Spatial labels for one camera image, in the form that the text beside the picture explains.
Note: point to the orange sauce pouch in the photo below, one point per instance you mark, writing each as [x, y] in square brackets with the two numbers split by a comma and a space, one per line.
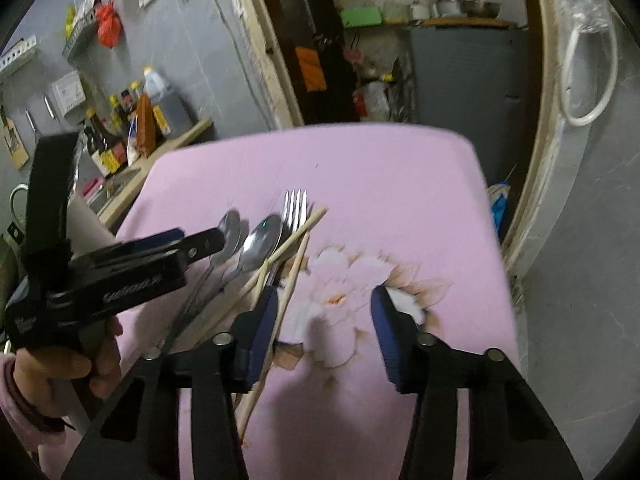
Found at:
[146, 128]

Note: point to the person's left hand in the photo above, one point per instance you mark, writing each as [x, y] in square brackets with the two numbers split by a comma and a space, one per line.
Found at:
[34, 372]

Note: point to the pink floral table cloth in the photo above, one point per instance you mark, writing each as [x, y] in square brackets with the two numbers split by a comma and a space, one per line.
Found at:
[405, 205]

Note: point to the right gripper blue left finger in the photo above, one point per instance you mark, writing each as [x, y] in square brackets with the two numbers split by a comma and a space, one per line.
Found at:
[251, 331]

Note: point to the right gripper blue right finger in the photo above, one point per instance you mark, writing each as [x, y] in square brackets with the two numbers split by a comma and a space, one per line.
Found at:
[398, 340]

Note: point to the steel spoon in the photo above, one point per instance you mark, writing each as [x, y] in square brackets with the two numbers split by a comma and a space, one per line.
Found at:
[230, 226]
[257, 247]

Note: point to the pink sponge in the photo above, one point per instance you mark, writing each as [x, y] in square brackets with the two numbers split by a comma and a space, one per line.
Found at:
[92, 187]

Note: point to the green box on shelf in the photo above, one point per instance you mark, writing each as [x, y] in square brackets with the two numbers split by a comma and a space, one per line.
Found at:
[361, 16]

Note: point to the red plastic bag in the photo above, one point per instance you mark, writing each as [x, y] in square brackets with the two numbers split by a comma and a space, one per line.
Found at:
[109, 25]

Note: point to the large dark vinegar jug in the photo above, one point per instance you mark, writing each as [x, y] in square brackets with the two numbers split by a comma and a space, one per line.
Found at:
[168, 109]

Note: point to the chrome faucet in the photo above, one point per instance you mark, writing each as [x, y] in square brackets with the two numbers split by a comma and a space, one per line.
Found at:
[17, 205]

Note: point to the white wall basket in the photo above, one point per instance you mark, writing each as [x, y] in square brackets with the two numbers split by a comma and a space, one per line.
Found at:
[17, 57]

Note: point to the grey wall spice rack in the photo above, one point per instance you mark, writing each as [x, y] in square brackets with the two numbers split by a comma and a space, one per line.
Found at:
[80, 27]

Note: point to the dark soy sauce bottle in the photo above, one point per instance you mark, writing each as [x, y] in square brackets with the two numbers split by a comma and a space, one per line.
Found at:
[111, 149]

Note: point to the wooden knife holder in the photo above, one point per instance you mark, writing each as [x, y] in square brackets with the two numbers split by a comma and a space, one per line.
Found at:
[13, 141]

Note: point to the steel bowl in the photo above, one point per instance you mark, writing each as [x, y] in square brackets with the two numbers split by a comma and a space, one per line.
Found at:
[480, 9]

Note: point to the steel fork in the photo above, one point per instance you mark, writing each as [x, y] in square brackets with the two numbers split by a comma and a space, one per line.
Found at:
[294, 215]

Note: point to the white wall box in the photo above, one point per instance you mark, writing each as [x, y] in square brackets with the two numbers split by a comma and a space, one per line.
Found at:
[68, 92]

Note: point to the grey cabinet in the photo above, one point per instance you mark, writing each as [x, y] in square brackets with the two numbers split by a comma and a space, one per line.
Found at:
[473, 81]

